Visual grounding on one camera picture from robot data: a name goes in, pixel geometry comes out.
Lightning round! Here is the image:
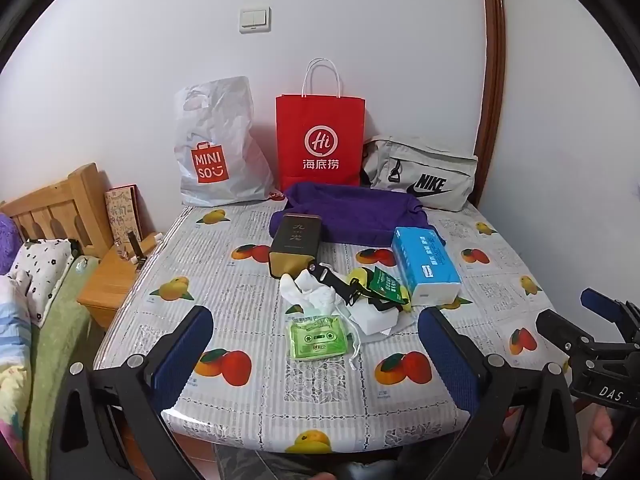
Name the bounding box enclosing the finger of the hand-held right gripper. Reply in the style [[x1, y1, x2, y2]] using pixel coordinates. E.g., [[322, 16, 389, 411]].
[[536, 309, 603, 363], [580, 287, 640, 337]]

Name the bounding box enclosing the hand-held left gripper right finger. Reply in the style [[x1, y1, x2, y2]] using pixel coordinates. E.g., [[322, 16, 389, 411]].
[[419, 306, 583, 480]]

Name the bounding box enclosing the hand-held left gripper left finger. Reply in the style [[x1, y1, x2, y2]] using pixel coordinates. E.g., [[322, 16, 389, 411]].
[[59, 305, 215, 480]]

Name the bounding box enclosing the small green packet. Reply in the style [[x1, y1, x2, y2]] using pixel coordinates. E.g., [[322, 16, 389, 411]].
[[369, 266, 410, 307]]

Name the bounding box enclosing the yellow pouch with black straps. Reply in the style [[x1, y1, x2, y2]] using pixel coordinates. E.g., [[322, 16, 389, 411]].
[[346, 268, 412, 313]]

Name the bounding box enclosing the green cassette print pouch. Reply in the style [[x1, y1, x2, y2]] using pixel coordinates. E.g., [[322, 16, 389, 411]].
[[286, 314, 351, 361]]

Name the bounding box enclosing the white tissue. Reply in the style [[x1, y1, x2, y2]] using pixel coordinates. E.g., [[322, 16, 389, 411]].
[[279, 269, 351, 322]]

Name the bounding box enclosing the person's right hand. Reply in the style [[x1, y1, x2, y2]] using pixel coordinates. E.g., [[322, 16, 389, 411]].
[[584, 404, 620, 477]]

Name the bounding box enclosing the blue tissue pack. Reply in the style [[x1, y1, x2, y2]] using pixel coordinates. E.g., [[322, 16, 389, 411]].
[[391, 226, 462, 307]]

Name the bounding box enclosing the wooden nightstand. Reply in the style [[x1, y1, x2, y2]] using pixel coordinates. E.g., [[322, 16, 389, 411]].
[[76, 232, 166, 331]]

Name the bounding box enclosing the small black stand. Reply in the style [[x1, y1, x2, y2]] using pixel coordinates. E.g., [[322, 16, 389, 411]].
[[126, 231, 148, 267]]

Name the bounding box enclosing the green blanket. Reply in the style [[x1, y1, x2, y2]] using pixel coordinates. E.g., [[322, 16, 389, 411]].
[[22, 255, 108, 466]]

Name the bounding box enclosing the fruit print tablecloth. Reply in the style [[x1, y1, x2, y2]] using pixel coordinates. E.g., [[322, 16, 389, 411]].
[[92, 192, 571, 461]]

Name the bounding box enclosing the patterned book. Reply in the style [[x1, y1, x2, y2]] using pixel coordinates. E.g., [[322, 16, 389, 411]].
[[104, 185, 142, 256]]

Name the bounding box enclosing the dark green tin box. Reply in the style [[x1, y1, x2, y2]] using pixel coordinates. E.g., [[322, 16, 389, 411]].
[[268, 213, 323, 279]]

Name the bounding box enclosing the white floral pillow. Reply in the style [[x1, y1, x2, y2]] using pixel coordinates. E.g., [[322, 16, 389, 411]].
[[10, 237, 76, 321]]

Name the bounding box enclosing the colourful printed quilt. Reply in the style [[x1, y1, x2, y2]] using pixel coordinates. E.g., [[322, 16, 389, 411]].
[[0, 272, 33, 471]]

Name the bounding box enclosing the purple towel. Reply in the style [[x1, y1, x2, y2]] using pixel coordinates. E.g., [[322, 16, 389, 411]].
[[270, 182, 446, 248]]

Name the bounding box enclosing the wooden bed headboard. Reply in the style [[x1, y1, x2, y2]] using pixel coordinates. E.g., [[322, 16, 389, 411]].
[[0, 162, 113, 261]]

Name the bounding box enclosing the grey waist bag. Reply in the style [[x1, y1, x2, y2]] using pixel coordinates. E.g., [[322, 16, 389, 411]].
[[361, 135, 479, 212]]

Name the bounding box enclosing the purple plush toy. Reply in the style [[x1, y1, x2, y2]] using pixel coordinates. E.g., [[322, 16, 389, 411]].
[[0, 212, 21, 276]]

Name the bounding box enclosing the white plastic shopping bag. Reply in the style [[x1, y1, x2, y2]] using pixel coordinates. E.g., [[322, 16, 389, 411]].
[[173, 76, 275, 207]]

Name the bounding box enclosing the red paper bag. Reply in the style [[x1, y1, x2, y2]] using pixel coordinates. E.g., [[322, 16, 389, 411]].
[[275, 58, 367, 193]]

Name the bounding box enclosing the wooden door frame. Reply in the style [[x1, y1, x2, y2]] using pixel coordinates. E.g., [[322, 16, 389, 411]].
[[470, 0, 507, 208]]

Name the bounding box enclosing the white wall light switch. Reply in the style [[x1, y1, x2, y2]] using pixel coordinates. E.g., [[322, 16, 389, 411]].
[[238, 7, 272, 34]]

